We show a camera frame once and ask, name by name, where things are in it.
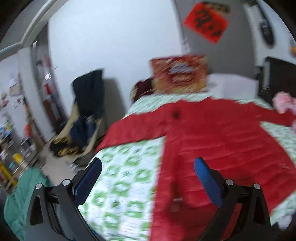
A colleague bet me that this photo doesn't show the green cloth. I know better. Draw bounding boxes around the green cloth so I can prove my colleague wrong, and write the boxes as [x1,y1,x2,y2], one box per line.
[4,168,51,240]

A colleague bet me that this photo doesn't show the dark clothes on chair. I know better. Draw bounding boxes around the dark clothes on chair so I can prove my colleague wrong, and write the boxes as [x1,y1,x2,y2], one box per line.
[49,69,105,159]

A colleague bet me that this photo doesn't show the white storage box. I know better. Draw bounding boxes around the white storage box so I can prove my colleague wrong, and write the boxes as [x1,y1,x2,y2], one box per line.
[207,73,259,100]

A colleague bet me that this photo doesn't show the red down jacket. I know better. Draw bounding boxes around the red down jacket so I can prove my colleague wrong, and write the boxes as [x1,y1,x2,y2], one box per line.
[98,98,295,240]

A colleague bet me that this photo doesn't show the red paper wall decoration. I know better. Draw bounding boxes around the red paper wall decoration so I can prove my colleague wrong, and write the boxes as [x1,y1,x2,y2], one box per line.
[183,2,228,44]

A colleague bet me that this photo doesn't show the black racket bag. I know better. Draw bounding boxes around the black racket bag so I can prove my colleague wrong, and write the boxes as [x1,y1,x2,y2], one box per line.
[253,0,275,47]

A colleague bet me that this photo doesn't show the dark red cloth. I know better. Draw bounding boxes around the dark red cloth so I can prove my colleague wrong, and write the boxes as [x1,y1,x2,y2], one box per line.
[131,78,154,103]

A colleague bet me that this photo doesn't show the black mesh office chair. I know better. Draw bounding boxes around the black mesh office chair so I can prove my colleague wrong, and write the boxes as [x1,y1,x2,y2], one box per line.
[256,56,296,106]

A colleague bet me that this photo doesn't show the green patterned bed sheet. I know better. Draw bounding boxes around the green patterned bed sheet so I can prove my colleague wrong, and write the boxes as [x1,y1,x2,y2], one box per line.
[79,93,295,240]

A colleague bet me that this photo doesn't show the red nut gift box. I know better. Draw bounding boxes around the red nut gift box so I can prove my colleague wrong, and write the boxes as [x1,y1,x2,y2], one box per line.
[149,55,208,94]

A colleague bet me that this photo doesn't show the black door sign plate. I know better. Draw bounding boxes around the black door sign plate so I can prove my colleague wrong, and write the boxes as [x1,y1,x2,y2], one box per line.
[202,1,231,14]

